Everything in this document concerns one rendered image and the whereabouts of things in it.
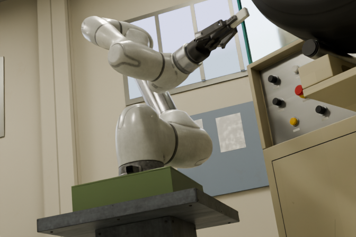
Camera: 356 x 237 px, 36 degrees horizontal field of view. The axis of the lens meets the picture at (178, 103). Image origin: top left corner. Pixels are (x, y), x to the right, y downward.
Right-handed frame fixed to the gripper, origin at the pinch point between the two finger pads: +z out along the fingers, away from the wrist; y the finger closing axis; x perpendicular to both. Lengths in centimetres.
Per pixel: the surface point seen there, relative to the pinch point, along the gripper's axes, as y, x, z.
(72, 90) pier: 141, -165, -285
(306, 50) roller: -9.3, 28.4, 21.3
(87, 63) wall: 154, -191, -272
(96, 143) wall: 156, -111, -280
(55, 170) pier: 127, -94, -308
